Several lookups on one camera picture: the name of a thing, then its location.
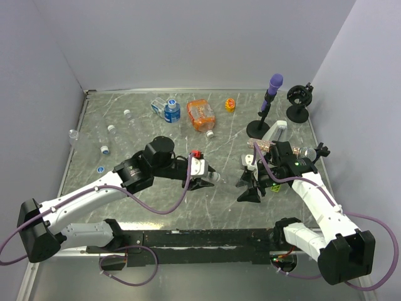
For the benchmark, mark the clear Pocari bottle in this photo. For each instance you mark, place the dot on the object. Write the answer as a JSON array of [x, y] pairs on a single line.
[[74, 137]]

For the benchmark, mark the clear bottle blue ring cap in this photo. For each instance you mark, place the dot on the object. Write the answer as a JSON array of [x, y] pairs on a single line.
[[103, 143]]

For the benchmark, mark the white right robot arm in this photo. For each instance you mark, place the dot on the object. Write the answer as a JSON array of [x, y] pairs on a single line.
[[342, 251]]

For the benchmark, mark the glitter silver microphone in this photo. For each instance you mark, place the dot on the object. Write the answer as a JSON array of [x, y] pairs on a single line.
[[300, 152]]

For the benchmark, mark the green toy brick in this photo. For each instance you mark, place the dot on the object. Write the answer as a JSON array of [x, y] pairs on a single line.
[[275, 188]]

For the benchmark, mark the clear bottle small white cap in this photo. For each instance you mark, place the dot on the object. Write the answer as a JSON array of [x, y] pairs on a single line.
[[122, 144]]

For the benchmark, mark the clear bottle front white cap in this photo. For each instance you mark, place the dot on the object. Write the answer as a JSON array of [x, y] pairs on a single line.
[[227, 180]]

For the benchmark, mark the blue Pocari bottle cap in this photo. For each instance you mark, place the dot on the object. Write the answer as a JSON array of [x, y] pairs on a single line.
[[100, 169]]

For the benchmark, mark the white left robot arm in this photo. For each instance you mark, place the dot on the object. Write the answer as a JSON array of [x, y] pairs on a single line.
[[48, 227]]

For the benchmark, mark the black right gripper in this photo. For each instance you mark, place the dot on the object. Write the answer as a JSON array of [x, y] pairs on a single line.
[[251, 195]]

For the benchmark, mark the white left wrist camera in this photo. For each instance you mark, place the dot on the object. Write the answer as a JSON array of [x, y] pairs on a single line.
[[199, 166]]

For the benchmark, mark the black empty microphone stand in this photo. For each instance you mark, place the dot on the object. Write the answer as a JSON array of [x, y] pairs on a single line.
[[299, 96]]

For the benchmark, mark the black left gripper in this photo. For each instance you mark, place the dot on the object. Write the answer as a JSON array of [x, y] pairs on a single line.
[[192, 184]]

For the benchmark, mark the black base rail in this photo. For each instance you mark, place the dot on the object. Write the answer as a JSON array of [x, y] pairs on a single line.
[[256, 246]]

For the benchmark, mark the orange plastic bottle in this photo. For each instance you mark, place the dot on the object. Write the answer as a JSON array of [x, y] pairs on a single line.
[[202, 116]]

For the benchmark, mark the blue water bottle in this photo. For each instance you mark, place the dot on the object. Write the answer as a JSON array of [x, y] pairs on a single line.
[[168, 110]]

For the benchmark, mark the purple microphone on stand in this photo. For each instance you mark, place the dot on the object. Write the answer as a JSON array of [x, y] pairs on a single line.
[[258, 128]]

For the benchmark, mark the yellow orange bottle cap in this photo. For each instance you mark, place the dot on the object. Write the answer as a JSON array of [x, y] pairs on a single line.
[[230, 105]]

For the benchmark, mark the white rectangular device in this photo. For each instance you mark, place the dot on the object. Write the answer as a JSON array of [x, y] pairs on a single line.
[[277, 132]]

